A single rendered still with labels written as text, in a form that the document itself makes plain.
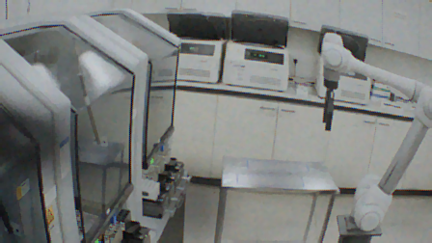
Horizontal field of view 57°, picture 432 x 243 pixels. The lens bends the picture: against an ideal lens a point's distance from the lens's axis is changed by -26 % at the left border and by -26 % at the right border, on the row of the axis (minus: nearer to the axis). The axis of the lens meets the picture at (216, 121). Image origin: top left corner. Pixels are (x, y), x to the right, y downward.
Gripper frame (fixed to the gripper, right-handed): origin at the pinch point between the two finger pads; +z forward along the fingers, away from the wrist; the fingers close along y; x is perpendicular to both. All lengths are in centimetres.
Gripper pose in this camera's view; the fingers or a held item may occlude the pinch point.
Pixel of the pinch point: (326, 123)
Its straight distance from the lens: 219.9
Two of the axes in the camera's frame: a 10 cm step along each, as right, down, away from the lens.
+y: 1.1, -2.4, 9.6
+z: -0.9, 9.6, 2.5
